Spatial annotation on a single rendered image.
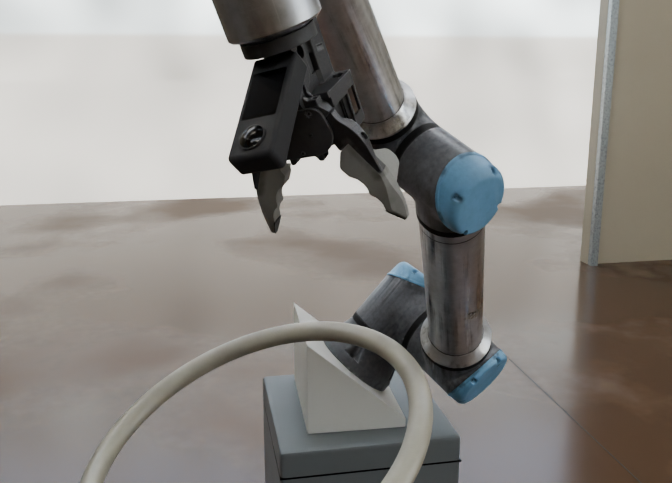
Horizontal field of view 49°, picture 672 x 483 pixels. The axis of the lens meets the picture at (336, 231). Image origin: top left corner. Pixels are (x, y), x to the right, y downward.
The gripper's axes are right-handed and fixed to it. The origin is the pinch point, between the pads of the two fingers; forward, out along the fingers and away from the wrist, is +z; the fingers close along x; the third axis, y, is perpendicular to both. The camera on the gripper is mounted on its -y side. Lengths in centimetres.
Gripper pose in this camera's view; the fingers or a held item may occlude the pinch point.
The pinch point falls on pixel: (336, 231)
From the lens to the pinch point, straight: 73.9
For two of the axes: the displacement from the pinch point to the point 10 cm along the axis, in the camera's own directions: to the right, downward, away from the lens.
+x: -8.8, 0.9, 4.6
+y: 3.5, -5.2, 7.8
